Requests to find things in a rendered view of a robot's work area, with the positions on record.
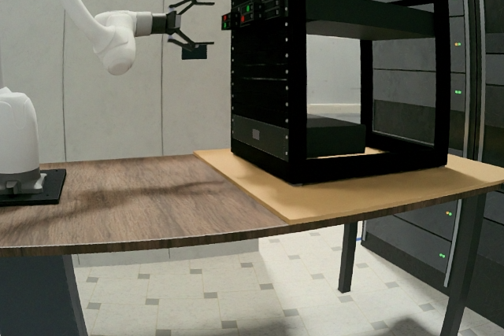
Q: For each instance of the black metal rack frame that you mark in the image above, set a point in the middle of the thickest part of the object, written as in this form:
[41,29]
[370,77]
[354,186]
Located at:
[271,130]

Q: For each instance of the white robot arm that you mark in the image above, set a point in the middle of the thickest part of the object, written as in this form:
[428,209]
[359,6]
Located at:
[114,45]

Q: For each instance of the tan wooden board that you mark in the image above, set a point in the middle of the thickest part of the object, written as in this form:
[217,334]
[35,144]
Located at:
[343,197]

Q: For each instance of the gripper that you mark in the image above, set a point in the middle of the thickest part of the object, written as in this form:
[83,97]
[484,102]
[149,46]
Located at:
[160,25]

